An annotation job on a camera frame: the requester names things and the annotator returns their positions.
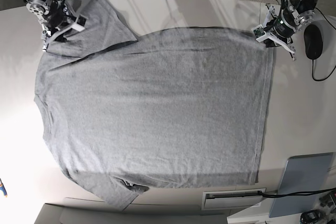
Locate grey T-shirt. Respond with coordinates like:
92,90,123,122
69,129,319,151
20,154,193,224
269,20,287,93
35,0,274,210

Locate black device blue trim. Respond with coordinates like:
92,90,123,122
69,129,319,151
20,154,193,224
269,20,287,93
300,209,324,224

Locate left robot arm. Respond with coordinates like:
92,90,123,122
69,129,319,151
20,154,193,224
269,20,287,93
262,0,318,56

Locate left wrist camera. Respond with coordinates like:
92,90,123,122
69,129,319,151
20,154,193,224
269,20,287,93
252,24,270,42

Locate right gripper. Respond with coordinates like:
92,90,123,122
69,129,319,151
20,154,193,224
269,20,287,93
41,3,75,51

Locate blue orange tool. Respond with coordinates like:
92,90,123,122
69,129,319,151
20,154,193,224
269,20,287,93
0,179,7,197

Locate white table cable tray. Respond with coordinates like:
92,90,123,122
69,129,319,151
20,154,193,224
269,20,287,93
201,188,266,210

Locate black computer mouse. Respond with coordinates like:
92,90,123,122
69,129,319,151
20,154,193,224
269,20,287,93
303,24,323,60

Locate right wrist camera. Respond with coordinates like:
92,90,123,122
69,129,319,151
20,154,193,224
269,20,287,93
70,14,87,32

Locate black mouse cable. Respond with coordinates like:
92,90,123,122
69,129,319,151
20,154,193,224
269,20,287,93
311,58,336,82

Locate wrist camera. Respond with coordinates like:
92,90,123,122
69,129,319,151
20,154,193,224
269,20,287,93
252,24,270,42
70,14,87,32

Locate grey laptop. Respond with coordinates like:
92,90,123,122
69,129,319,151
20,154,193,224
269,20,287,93
269,153,333,218

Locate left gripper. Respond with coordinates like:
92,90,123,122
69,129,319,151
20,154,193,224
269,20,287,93
264,5,297,60

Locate black laptop cable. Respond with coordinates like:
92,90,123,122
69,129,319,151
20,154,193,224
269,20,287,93
257,188,336,198

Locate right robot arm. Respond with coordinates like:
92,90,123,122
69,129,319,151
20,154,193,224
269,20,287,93
26,0,76,51

